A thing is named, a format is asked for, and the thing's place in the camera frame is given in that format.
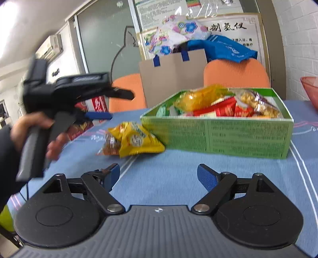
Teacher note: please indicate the green cardboard box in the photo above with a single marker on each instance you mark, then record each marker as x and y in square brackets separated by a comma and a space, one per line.
[236, 136]

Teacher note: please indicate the small red snack packet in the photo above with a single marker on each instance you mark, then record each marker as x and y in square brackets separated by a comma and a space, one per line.
[243, 111]

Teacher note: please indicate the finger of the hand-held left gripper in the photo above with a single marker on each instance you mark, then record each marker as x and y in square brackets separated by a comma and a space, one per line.
[121, 93]
[99, 115]

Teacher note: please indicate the yellow-green object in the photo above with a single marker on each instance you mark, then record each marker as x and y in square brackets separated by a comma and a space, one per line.
[6, 218]

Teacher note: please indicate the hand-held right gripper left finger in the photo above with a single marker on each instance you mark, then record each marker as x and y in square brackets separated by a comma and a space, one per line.
[113, 175]

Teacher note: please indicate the wall air conditioner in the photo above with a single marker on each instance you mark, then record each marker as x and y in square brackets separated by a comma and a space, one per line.
[49, 47]

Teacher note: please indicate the green snack packet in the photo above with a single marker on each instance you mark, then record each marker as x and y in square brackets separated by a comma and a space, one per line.
[164, 111]

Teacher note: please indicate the large yellow snack packet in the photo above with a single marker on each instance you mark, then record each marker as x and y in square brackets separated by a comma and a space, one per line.
[198, 99]

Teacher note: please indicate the red printed box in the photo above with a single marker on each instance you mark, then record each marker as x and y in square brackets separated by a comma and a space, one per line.
[79, 130]

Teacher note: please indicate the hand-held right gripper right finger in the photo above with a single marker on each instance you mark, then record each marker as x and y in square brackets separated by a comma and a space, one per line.
[207, 177]

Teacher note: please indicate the person's left hand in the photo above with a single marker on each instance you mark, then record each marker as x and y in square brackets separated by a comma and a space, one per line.
[24, 126]

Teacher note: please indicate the pink bowl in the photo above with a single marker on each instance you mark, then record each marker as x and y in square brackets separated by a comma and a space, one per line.
[310, 89]

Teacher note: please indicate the calligraphy wall poster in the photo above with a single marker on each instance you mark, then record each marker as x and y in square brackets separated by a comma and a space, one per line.
[248, 27]

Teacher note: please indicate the orange chair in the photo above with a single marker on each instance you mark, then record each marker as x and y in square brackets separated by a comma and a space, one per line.
[236, 72]
[129, 89]

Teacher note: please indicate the blue plastic bag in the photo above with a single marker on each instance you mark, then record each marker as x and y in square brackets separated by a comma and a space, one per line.
[223, 49]

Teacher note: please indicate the floral cloth bag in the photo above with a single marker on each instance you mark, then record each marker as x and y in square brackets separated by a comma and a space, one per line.
[174, 32]

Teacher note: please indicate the clear popcorn snack packet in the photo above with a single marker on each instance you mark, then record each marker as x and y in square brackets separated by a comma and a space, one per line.
[260, 104]

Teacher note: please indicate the blue tablecloth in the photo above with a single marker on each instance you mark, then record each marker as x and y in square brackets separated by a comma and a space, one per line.
[169, 168]

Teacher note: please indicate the laminated wall poster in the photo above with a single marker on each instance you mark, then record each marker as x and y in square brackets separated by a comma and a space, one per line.
[159, 10]

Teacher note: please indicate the clear orange snack packet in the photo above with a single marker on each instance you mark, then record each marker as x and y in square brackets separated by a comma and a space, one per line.
[109, 146]

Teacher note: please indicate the brown cardboard box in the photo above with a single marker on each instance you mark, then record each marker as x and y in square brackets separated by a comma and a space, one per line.
[171, 79]

